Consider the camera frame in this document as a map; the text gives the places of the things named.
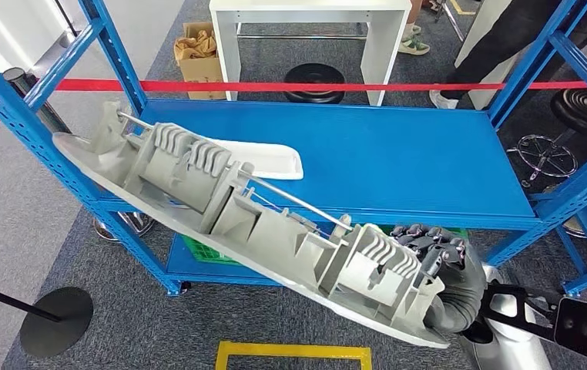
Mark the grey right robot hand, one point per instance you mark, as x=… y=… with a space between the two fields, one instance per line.
x=459 y=268

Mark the grey plastic wheel hubcap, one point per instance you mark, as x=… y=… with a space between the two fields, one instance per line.
x=181 y=178

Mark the white plastic part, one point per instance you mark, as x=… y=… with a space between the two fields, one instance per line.
x=273 y=161

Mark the black stool chrome base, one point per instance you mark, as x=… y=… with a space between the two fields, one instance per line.
x=584 y=110

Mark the person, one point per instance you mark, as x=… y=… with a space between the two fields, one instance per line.
x=497 y=46
x=413 y=45

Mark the white table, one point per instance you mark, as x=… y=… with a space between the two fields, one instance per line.
x=380 y=51

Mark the black round stool seat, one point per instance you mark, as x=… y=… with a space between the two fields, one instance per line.
x=314 y=76

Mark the red barrier tape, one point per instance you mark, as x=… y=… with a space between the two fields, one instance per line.
x=273 y=86

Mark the open cardboard box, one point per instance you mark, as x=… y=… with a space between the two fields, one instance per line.
x=201 y=74

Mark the brown packing paper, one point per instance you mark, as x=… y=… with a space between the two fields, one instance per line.
x=196 y=46

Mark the stanchion with black base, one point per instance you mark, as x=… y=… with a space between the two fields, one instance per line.
x=59 y=321

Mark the stanchion with chrome base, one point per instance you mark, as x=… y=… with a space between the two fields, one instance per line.
x=15 y=76

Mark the black camera bracket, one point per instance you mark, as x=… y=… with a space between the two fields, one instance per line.
x=503 y=299

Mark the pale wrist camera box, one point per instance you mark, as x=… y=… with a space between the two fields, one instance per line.
x=576 y=327

